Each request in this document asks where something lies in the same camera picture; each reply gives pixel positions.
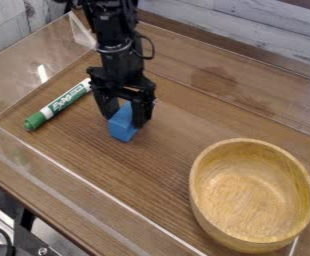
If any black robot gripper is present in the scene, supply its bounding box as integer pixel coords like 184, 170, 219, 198
86, 47, 156, 129

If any blue rectangular block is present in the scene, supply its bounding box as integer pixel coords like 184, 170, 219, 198
108, 102, 137, 142

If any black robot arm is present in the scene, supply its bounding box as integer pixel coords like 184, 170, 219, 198
77, 0, 156, 128

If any brown wooden bowl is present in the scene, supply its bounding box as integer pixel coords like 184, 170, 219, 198
188, 138, 310, 254

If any green Expo marker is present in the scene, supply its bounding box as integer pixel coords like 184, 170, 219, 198
23, 78, 90, 131

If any black metal table leg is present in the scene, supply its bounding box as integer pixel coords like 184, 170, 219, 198
18, 208, 36, 232

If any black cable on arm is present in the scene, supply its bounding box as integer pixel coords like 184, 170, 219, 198
129, 31, 156, 61

